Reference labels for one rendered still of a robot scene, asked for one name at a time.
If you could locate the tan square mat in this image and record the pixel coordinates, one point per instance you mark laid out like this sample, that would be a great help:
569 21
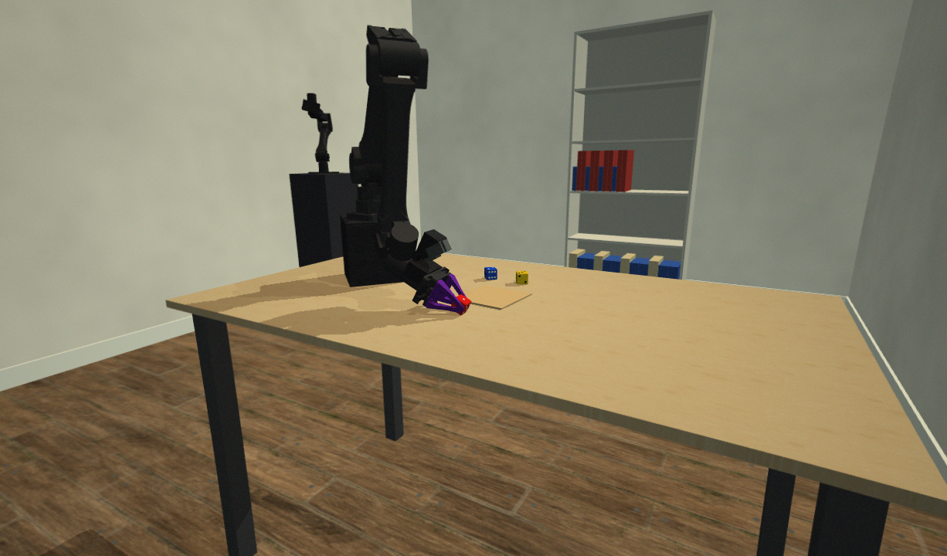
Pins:
495 297

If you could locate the red dice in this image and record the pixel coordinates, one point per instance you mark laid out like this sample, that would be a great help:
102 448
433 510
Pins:
465 302

